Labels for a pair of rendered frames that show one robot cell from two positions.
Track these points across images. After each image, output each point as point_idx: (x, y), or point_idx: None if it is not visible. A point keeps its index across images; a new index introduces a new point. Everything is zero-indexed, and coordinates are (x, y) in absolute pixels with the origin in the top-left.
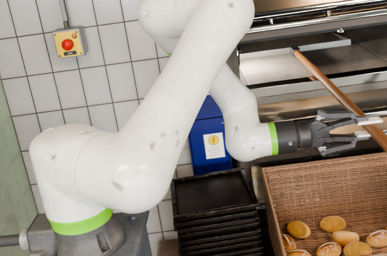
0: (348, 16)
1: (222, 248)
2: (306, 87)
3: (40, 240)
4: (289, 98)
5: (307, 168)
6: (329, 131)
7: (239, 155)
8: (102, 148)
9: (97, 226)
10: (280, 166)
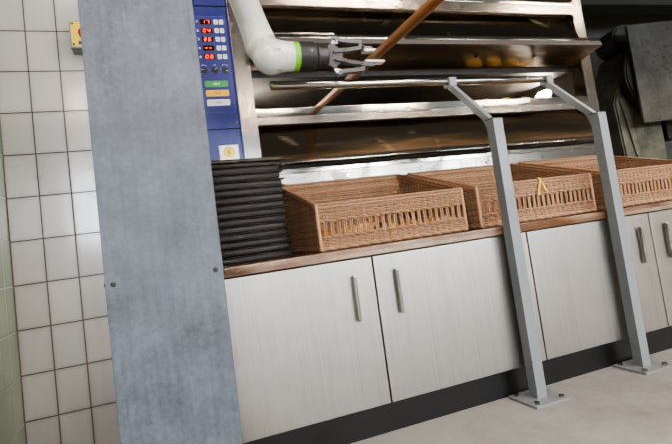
0: (343, 36)
1: (246, 206)
2: (313, 112)
3: None
4: (299, 121)
5: (321, 186)
6: (338, 153)
7: (267, 55)
8: None
9: None
10: (296, 184)
